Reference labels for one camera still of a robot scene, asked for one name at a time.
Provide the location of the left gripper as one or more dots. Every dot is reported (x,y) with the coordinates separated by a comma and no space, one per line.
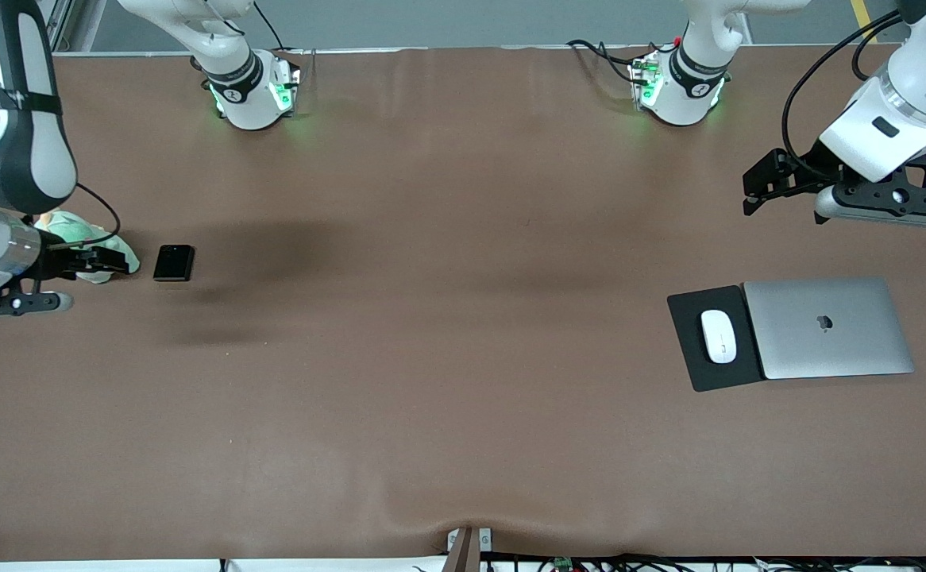
(806,168)

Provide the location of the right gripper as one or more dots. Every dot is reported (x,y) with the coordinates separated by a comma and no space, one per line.
(56,263)

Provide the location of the black flip phone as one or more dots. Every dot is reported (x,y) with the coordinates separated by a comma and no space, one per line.
(173,263)

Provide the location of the white computer mouse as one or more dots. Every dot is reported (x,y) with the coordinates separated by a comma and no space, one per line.
(719,338)

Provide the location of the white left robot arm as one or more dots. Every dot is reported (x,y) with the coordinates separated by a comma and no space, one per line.
(697,75)

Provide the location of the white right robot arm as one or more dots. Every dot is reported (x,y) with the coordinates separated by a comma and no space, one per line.
(233,71)

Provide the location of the black mouse pad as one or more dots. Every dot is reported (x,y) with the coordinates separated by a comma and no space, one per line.
(685,349)

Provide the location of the green plush toy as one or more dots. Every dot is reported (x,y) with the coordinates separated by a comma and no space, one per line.
(74,230)

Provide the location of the silver closed laptop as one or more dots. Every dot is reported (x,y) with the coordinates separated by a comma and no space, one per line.
(852,349)

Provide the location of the brown table cover mat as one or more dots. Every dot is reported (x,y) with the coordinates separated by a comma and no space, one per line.
(431,397)

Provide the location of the aluminium frame post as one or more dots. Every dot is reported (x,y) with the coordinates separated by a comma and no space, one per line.
(62,24)

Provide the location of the metal table clamp bracket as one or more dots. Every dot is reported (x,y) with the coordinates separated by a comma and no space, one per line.
(467,552)

